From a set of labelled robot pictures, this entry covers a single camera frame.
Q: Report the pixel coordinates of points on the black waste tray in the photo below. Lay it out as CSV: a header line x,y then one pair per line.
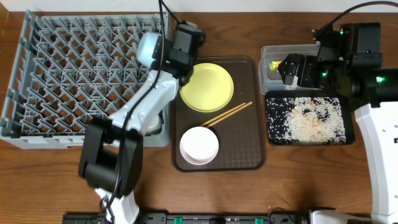
x,y
270,118

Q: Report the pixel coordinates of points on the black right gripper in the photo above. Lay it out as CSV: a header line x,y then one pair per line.
x,y
308,62

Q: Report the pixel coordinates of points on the pale green cup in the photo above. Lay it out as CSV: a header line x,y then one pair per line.
x,y
155,125

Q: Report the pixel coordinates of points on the spilled rice pile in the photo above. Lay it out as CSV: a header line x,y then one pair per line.
x,y
311,121

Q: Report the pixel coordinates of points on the yellow round plate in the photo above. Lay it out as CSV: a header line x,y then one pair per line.
x,y
210,88

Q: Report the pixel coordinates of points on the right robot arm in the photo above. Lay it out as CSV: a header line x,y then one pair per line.
x,y
349,64

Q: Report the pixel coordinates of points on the light blue bowl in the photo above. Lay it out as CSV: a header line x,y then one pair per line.
x,y
147,47

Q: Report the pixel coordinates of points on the clear plastic waste bin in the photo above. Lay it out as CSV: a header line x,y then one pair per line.
x,y
271,80

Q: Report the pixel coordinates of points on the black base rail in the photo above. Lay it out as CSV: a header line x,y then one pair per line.
x,y
163,218

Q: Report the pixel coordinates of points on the pink white bowl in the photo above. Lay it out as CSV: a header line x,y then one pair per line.
x,y
199,145

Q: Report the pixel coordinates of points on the wooden chopstick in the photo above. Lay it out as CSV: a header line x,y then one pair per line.
x,y
222,114
228,115

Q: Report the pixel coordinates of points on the green snack wrapper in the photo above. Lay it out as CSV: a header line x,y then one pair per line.
x,y
273,66

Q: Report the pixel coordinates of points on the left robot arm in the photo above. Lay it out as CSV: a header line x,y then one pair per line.
x,y
112,153

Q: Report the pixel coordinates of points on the brown serving tray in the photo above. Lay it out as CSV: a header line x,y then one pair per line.
x,y
241,135

